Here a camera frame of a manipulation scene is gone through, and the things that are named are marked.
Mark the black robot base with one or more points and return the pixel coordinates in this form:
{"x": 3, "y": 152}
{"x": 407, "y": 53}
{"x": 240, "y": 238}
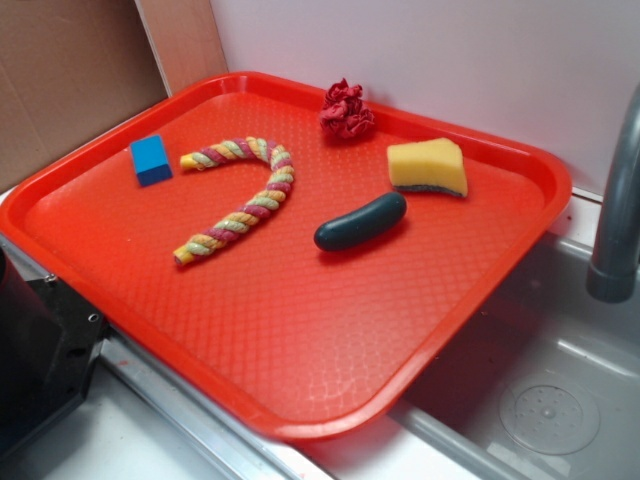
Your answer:
{"x": 50, "y": 339}

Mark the multicolour twisted rope toy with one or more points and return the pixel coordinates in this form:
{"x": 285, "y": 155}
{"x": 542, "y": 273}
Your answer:
{"x": 260, "y": 207}

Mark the brown cardboard panel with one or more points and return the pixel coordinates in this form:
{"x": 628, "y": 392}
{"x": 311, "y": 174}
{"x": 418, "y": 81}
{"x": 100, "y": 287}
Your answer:
{"x": 71, "y": 70}

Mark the dark green toy cucumber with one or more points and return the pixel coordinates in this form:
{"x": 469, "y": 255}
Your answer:
{"x": 361, "y": 225}

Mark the crumpled red cloth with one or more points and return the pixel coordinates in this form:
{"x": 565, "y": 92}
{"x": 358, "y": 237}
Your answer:
{"x": 344, "y": 115}

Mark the grey plastic sink basin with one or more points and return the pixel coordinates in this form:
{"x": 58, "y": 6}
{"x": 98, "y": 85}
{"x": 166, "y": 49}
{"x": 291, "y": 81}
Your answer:
{"x": 541, "y": 383}

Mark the red plastic tray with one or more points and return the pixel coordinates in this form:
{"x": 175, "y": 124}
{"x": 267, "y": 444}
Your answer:
{"x": 296, "y": 342}

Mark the yellow sponge with green pad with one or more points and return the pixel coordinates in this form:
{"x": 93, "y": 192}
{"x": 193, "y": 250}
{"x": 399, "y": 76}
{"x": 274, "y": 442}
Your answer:
{"x": 434, "y": 165}

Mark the blue rectangular block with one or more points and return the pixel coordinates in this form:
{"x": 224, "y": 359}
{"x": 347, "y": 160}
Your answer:
{"x": 150, "y": 161}

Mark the grey faucet spout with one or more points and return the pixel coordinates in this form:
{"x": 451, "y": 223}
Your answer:
{"x": 614, "y": 262}

